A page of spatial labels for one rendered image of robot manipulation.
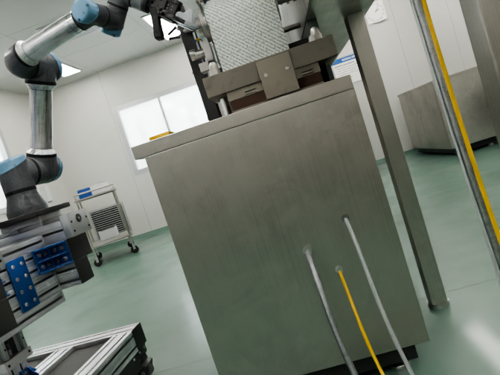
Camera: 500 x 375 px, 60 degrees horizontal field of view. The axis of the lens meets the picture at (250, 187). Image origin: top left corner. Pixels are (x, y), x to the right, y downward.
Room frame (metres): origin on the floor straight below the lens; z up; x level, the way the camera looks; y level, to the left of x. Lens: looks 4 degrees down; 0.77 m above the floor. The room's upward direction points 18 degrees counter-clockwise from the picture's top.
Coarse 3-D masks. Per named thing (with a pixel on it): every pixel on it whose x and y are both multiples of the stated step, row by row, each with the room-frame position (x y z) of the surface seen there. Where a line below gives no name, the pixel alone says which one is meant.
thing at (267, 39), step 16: (240, 32) 1.50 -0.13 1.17; (256, 32) 1.49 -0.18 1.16; (272, 32) 1.49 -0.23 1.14; (224, 48) 1.50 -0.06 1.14; (240, 48) 1.50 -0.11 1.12; (256, 48) 1.49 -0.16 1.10; (272, 48) 1.49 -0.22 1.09; (288, 48) 1.48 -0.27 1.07; (224, 64) 1.51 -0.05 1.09; (240, 64) 1.50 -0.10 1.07
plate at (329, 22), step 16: (304, 0) 1.36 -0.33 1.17; (320, 0) 1.31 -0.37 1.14; (336, 0) 1.36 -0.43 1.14; (352, 0) 1.42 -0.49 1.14; (368, 0) 1.49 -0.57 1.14; (288, 16) 1.97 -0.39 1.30; (304, 16) 1.47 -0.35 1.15; (320, 16) 1.49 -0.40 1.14; (336, 16) 1.57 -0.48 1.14; (288, 32) 2.19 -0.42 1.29; (336, 32) 1.82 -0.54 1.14; (336, 48) 2.20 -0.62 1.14
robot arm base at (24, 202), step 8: (16, 192) 1.67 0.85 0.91; (24, 192) 1.68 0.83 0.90; (32, 192) 1.70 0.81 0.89; (8, 200) 1.67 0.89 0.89; (16, 200) 1.66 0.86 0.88; (24, 200) 1.67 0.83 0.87; (32, 200) 1.68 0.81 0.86; (40, 200) 1.71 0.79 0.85; (8, 208) 1.66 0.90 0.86; (16, 208) 1.65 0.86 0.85; (24, 208) 1.65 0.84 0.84; (32, 208) 1.66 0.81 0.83; (40, 208) 1.69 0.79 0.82; (8, 216) 1.66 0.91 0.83; (16, 216) 1.65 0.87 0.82
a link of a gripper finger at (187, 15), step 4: (180, 12) 1.57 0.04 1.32; (188, 12) 1.57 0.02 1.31; (192, 12) 1.57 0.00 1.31; (180, 16) 1.57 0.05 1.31; (184, 16) 1.57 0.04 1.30; (188, 16) 1.57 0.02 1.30; (192, 16) 1.57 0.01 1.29; (188, 20) 1.57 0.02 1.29; (192, 20) 1.57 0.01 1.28; (180, 24) 1.59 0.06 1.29; (184, 24) 1.56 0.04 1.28; (188, 24) 1.57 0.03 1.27; (192, 24) 1.57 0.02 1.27; (192, 28) 1.58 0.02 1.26; (196, 28) 1.58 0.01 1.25
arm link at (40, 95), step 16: (48, 64) 1.75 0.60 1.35; (32, 80) 1.74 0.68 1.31; (48, 80) 1.76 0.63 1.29; (32, 96) 1.77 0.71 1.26; (48, 96) 1.79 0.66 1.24; (32, 112) 1.78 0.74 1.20; (48, 112) 1.80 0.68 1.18; (32, 128) 1.79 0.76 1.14; (48, 128) 1.80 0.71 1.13; (32, 144) 1.80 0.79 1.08; (48, 144) 1.81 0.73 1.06; (48, 160) 1.81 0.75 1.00; (48, 176) 1.82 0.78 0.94
